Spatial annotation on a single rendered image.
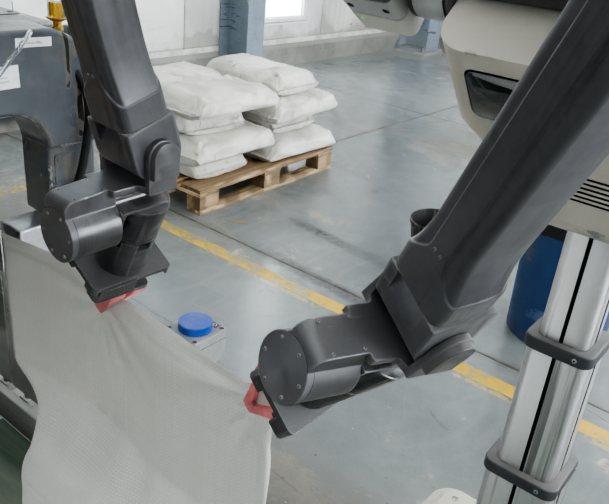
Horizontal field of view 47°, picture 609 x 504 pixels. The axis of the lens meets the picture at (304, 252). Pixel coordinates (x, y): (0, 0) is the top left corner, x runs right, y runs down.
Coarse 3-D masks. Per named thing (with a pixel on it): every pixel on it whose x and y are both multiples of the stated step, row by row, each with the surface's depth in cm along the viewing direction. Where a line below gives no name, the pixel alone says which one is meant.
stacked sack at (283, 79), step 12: (216, 60) 436; (228, 60) 434; (240, 60) 437; (252, 60) 440; (264, 60) 443; (228, 72) 428; (240, 72) 422; (252, 72) 420; (264, 72) 419; (276, 72) 418; (288, 72) 423; (300, 72) 428; (264, 84) 414; (276, 84) 411; (288, 84) 417; (300, 84) 424; (312, 84) 431
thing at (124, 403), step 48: (48, 288) 94; (48, 336) 98; (96, 336) 90; (144, 336) 80; (48, 384) 101; (96, 384) 94; (144, 384) 83; (192, 384) 76; (240, 384) 71; (48, 432) 97; (96, 432) 94; (144, 432) 87; (192, 432) 79; (240, 432) 74; (48, 480) 94; (96, 480) 90; (144, 480) 88; (192, 480) 82; (240, 480) 76
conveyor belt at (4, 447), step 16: (0, 416) 166; (0, 432) 161; (16, 432) 161; (0, 448) 156; (16, 448) 157; (0, 464) 152; (16, 464) 153; (0, 480) 148; (16, 480) 148; (0, 496) 144; (16, 496) 145
